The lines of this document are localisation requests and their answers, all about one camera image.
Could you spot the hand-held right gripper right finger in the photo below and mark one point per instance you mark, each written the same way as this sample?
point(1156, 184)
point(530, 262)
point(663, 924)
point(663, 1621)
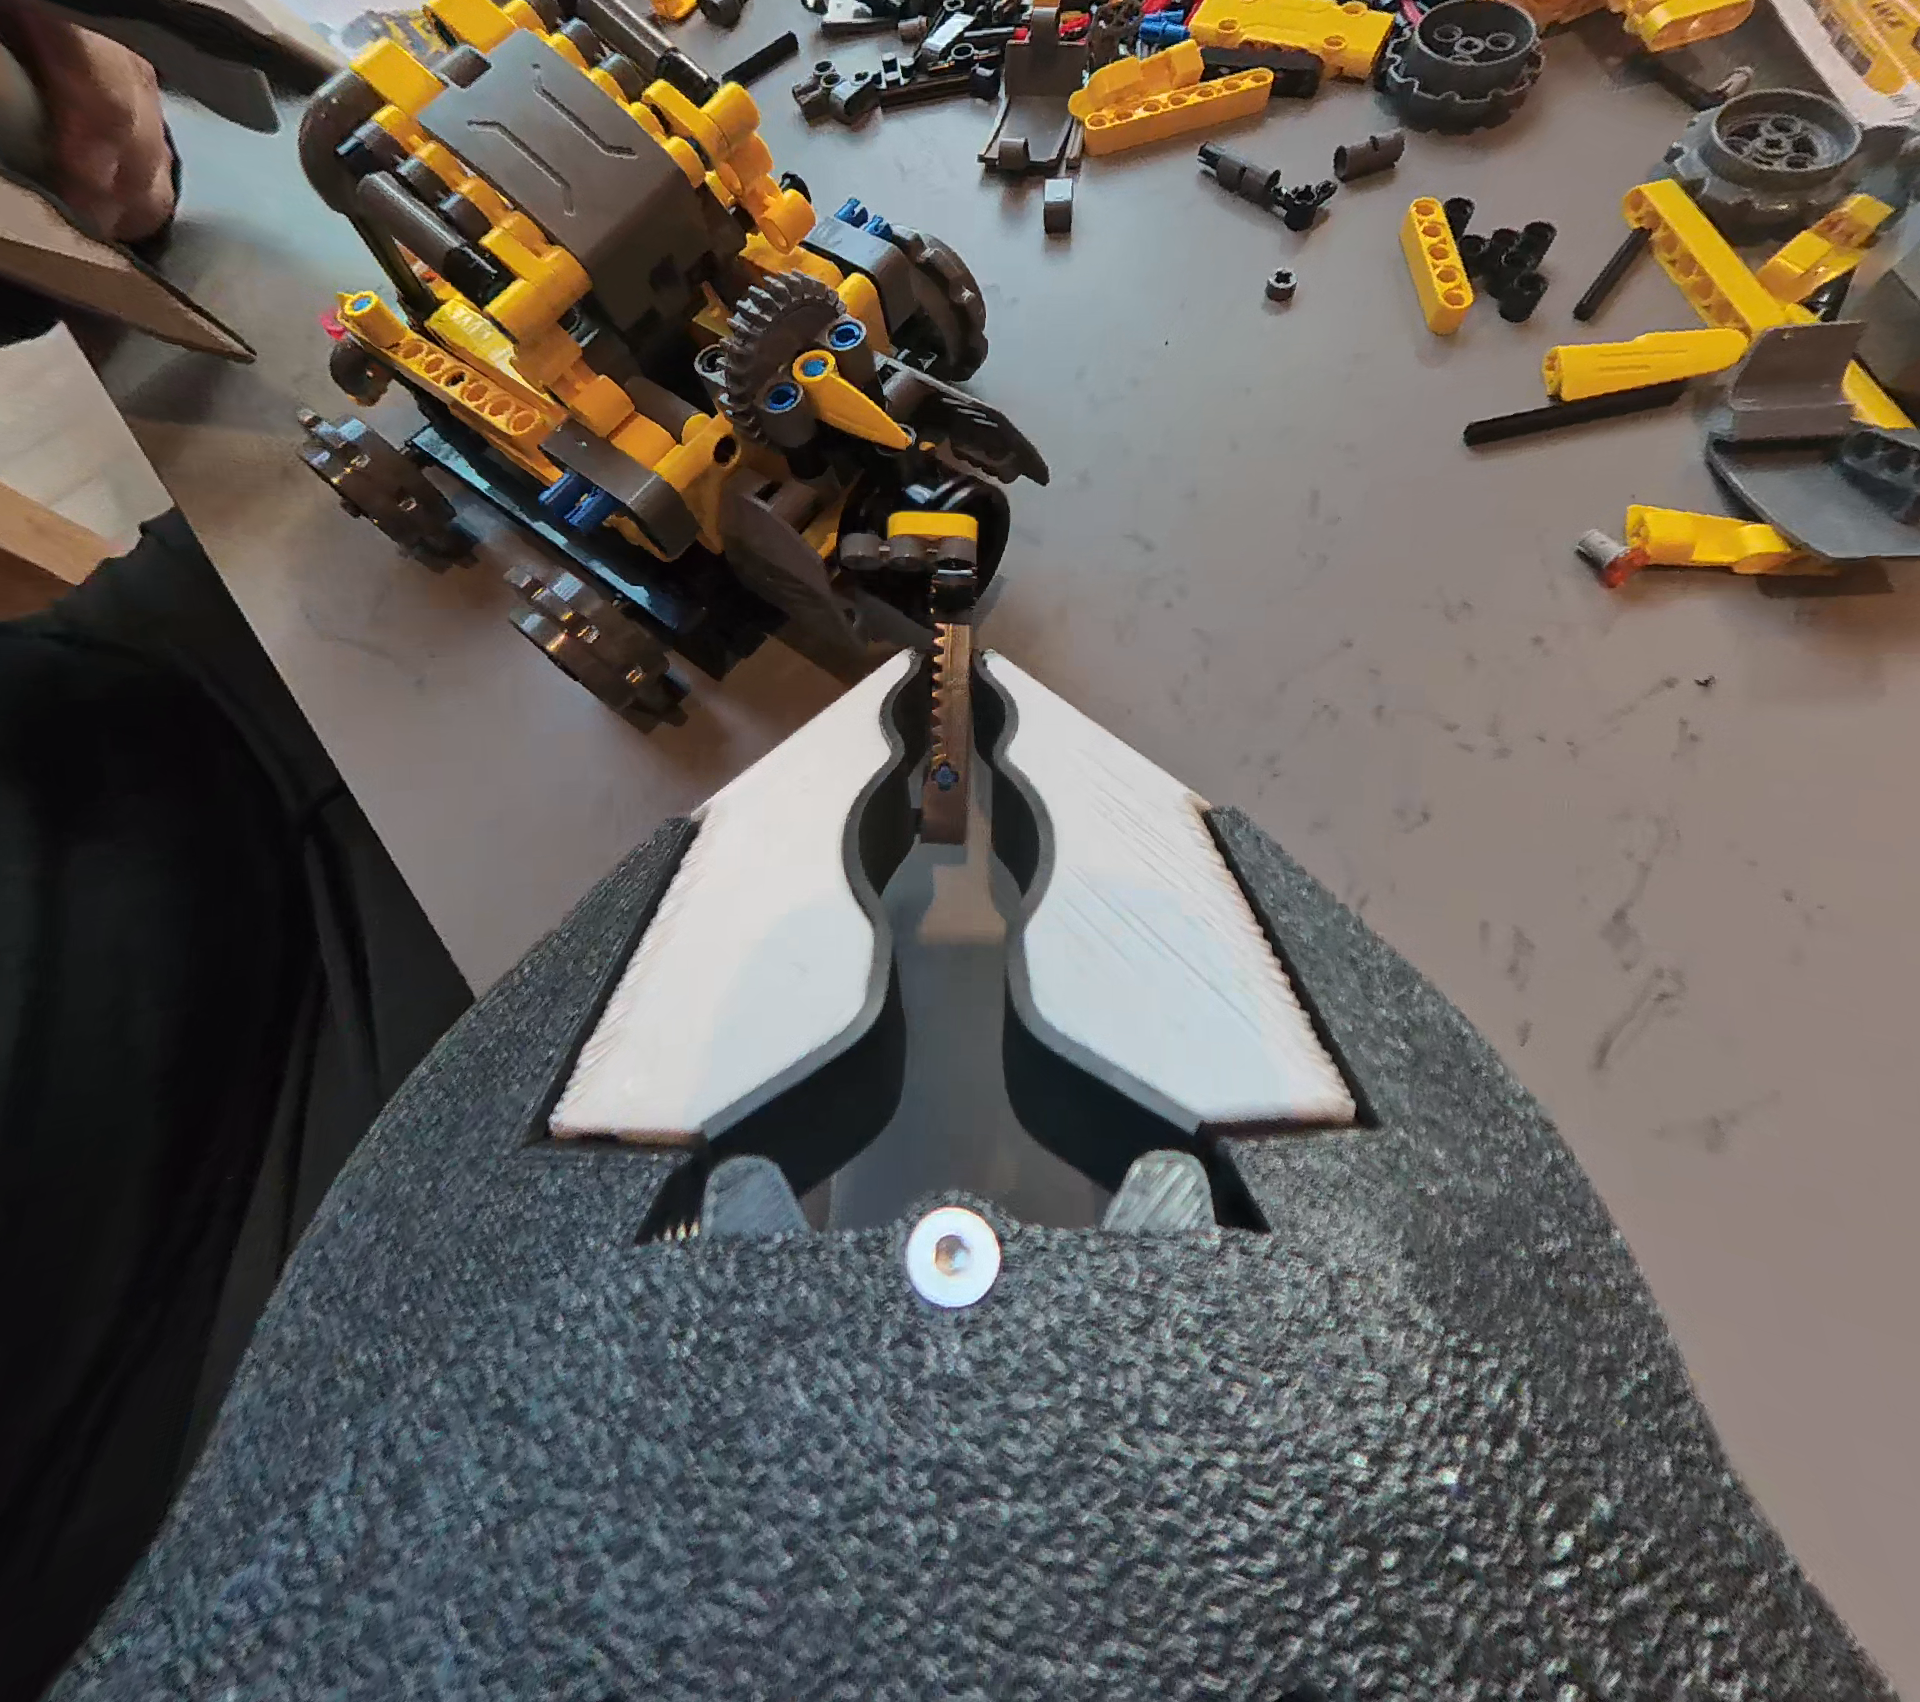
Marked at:
point(1185, 967)

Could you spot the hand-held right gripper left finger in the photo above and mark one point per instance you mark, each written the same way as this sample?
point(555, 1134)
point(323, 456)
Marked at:
point(734, 967)

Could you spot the grey gear rack piece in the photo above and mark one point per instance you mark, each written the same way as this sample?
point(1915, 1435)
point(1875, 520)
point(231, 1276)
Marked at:
point(949, 742)

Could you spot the small black connector assembly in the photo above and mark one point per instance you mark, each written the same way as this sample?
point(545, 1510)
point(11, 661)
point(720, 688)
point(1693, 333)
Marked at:
point(901, 557)

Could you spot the small yellow two-hole beam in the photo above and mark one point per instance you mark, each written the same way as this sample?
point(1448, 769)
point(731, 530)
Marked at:
point(931, 528)

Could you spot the yellow toy vehicle model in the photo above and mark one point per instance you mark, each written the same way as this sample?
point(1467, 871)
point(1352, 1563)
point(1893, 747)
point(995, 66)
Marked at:
point(601, 307)

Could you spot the grey desk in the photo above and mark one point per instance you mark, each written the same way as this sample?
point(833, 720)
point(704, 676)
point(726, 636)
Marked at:
point(1424, 756)

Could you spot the person's left hand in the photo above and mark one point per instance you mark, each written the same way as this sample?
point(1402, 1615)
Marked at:
point(90, 112)

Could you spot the person's black clothing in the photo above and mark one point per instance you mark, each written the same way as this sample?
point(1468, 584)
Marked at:
point(151, 982)

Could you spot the black axle rod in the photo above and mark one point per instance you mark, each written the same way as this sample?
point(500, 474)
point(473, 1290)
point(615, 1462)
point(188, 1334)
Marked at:
point(760, 56)

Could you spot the grey battery box piece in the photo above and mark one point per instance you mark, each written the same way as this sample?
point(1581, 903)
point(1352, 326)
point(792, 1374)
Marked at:
point(1893, 322)

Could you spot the wooden post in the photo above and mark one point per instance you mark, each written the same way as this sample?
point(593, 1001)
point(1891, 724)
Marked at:
point(44, 554)

